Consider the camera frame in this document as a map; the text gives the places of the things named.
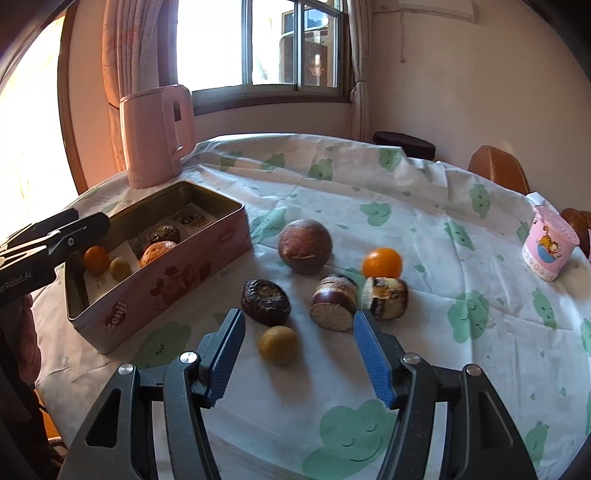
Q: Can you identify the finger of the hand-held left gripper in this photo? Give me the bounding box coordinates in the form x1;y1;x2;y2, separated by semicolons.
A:
0;213;112;278
4;209;80;250

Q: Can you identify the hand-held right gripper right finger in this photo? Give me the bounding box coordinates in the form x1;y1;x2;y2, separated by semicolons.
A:
353;310;539;480

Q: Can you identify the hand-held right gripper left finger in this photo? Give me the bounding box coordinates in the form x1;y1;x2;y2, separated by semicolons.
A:
58;308;247;480

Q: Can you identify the smooth small orange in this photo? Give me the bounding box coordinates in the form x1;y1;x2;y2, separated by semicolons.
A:
362;248;403;280
83;246;110;274

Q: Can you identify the pink metal tin box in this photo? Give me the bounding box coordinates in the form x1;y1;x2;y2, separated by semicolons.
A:
65;180;252;355

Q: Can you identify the wrinkled tangerine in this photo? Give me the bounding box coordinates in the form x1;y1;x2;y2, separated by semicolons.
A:
139;241;178;268

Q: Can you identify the brown passion fruit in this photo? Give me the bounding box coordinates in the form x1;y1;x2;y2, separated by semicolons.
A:
278;219;333;275

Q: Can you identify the pink electric kettle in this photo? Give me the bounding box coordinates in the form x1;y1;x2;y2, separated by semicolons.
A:
119;84;195;189

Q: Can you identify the cloud print tablecloth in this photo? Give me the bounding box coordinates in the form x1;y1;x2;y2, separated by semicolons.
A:
34;133;591;480

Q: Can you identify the pink patterned curtain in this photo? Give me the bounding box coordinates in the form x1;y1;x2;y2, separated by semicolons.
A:
102;0;181;171

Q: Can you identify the pink cartoon cup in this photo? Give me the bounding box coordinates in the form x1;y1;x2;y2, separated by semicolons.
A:
522;205;580;282

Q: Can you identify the dark round stool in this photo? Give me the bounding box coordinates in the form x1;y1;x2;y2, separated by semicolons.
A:
373;131;436;161

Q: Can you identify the brown leather sofa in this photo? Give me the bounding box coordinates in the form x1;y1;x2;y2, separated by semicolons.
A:
561;208;591;259

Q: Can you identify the sliding glass window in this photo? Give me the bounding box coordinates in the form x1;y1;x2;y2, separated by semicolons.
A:
178;0;352;116

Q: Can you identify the beige curtain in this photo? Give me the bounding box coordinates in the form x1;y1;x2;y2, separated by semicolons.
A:
346;0;372;139

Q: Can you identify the white air conditioner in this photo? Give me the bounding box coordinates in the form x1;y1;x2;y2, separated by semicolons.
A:
397;0;476;21

